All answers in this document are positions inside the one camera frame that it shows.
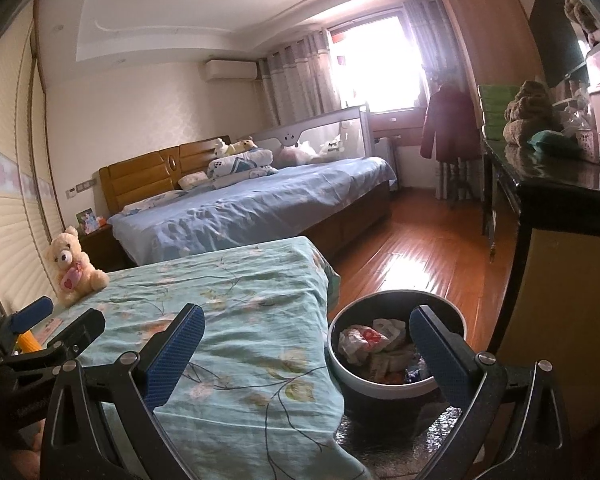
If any brown plush toy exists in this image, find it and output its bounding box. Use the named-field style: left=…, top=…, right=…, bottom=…
left=503, top=80, right=563, bottom=147

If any silver foil mat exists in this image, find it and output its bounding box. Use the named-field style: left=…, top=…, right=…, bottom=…
left=332, top=400, right=463, bottom=480

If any coat stand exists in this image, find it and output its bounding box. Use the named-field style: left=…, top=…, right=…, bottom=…
left=437, top=157, right=476, bottom=211

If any black bin with white rim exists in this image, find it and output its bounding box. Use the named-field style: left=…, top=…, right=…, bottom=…
left=327, top=290, right=467, bottom=418

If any dark wooden nightstand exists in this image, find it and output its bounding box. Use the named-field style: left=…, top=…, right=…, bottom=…
left=77, top=222, right=126, bottom=271

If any teal cloth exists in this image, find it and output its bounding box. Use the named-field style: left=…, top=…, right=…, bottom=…
left=527, top=130, right=583, bottom=153

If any bright window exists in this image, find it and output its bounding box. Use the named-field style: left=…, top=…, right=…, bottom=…
left=330, top=15, right=426, bottom=111

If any wooden headboard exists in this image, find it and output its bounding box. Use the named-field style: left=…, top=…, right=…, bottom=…
left=98, top=135, right=232, bottom=213

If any grey white bed guard rail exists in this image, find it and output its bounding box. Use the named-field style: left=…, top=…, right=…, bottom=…
left=252, top=105, right=371, bottom=163

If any cream teddy bear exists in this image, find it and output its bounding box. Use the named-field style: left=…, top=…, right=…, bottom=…
left=46, top=226, right=110, bottom=308

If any blue white patterned pillow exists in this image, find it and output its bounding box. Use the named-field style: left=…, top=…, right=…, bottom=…
left=207, top=149, right=276, bottom=178

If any yellow stuffed toy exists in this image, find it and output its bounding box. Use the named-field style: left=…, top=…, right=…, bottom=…
left=227, top=137, right=258, bottom=156

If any person's left hand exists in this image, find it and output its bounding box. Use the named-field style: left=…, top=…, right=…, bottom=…
left=22, top=420, right=46, bottom=468

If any black top cabinet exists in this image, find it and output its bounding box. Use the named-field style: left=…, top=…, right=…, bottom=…
left=480, top=132, right=600, bottom=411

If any clear plastic bag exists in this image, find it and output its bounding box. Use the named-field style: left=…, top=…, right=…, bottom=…
left=560, top=105, right=600, bottom=163

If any bed with blue sheet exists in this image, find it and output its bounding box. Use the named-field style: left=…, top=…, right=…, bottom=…
left=107, top=156, right=398, bottom=266

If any grey beige curtain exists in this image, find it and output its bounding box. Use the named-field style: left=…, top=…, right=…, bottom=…
left=402, top=0, right=456, bottom=106
left=257, top=30, right=341, bottom=128

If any black television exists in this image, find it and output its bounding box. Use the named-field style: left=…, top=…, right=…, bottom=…
left=528, top=0, right=588, bottom=88

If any stack of green boxes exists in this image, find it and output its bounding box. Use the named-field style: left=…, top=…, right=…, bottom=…
left=478, top=84, right=521, bottom=141

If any small white pillow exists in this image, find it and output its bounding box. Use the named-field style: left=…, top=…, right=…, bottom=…
left=178, top=171, right=211, bottom=191

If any white red plastic bag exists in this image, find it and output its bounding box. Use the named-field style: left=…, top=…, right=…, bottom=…
left=337, top=325, right=396, bottom=363

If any wooden desk with drawers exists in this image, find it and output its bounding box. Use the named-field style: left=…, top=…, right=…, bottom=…
left=370, top=110, right=428, bottom=138

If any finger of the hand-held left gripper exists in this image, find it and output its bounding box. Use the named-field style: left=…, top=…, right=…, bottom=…
left=0, top=295, right=56, bottom=356
left=10, top=308, right=106, bottom=366

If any orange yellow object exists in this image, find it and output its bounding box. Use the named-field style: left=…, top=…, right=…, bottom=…
left=17, top=329, right=42, bottom=356

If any cream sliding wardrobe door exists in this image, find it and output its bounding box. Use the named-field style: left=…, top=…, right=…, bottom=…
left=0, top=0, right=66, bottom=321

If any dark red coat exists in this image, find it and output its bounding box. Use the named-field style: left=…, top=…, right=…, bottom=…
left=420, top=82, right=481, bottom=163

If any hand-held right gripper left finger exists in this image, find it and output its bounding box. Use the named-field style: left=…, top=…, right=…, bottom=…
left=40, top=302, right=206, bottom=480

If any light blue floral tablecloth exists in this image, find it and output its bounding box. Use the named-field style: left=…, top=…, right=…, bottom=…
left=30, top=236, right=376, bottom=480

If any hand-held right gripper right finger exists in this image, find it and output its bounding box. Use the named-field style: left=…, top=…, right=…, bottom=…
left=409, top=305, right=576, bottom=480

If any photo frame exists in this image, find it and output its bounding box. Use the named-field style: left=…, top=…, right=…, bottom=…
left=76, top=207, right=97, bottom=235

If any flat blue print pillow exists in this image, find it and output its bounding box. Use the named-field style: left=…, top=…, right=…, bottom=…
left=122, top=190, right=186, bottom=213

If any pink plush toy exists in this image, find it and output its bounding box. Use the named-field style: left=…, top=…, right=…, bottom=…
left=278, top=141, right=316, bottom=165

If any white air conditioner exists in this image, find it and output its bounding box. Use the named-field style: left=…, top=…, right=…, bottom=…
left=203, top=59, right=258, bottom=81

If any wooden wardrobe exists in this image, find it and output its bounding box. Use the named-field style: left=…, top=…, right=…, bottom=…
left=435, top=0, right=546, bottom=111

